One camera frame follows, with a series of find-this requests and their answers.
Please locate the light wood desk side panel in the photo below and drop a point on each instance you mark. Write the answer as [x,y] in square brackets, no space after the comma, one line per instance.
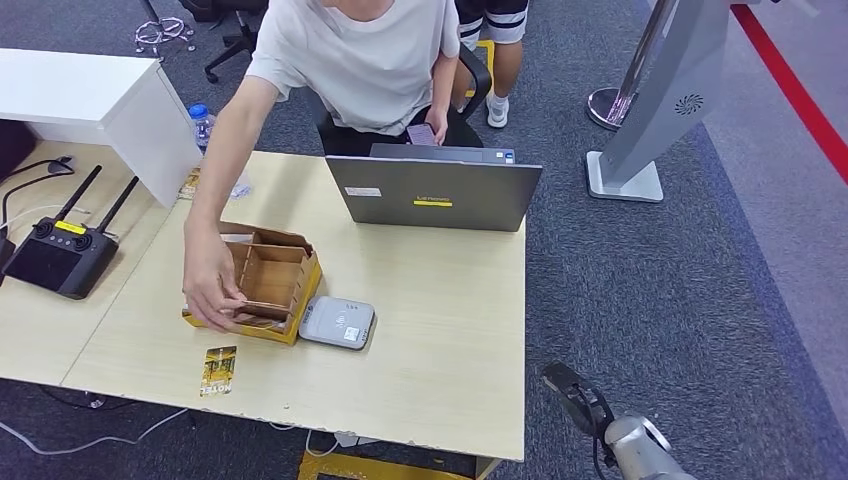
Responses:
[489,470]

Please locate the clear water bottle blue cap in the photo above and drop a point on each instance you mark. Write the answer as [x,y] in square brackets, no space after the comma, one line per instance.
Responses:
[202,129]

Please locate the yellow base plate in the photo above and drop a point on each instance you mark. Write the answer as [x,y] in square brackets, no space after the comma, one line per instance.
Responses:
[371,470]

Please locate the person's right forearm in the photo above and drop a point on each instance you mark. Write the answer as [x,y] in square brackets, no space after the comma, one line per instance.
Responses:
[218,172]

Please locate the black remote controller with antennas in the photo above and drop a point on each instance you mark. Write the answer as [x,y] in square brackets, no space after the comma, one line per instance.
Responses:
[60,258]

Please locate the person's right hand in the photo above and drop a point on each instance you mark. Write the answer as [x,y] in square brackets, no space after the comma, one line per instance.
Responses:
[208,278]

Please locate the white cabinet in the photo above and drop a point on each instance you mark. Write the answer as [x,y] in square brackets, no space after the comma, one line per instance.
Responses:
[79,86]

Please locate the grey card reader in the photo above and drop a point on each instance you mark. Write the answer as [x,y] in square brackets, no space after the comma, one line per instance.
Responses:
[334,322]

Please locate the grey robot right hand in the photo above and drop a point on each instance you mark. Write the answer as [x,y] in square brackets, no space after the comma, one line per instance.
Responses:
[573,391]

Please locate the black office chair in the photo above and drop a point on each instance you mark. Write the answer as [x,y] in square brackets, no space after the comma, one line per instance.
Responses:
[246,41]
[480,76]

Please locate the black rounded object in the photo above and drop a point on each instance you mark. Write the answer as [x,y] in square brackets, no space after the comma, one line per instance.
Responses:
[14,149]

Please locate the small black device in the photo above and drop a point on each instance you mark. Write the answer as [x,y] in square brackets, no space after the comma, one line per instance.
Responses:
[5,262]

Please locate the chrome stanchion post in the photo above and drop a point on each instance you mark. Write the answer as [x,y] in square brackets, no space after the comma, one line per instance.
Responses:
[606,106]

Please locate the white shoe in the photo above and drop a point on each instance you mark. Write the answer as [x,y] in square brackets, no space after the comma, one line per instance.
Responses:
[498,112]

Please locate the grey laptop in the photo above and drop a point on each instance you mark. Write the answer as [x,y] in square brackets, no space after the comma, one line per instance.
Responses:
[430,192]

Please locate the person's left hand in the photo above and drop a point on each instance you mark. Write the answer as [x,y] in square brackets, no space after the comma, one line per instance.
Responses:
[438,122]

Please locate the brown cardboard card box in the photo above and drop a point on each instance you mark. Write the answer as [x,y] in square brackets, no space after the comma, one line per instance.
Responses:
[272,278]

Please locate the grey kiosk stand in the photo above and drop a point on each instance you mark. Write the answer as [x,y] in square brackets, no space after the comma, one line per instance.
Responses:
[682,86]

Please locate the seated person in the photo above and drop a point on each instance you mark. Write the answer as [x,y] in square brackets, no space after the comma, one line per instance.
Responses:
[358,60]

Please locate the person's left forearm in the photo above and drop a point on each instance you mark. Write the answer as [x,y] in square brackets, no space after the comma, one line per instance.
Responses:
[444,83]

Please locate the dark smartphone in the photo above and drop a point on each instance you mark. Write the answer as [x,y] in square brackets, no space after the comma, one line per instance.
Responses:
[420,134]

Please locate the standing person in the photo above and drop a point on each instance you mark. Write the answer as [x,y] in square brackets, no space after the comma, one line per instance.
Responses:
[507,60]

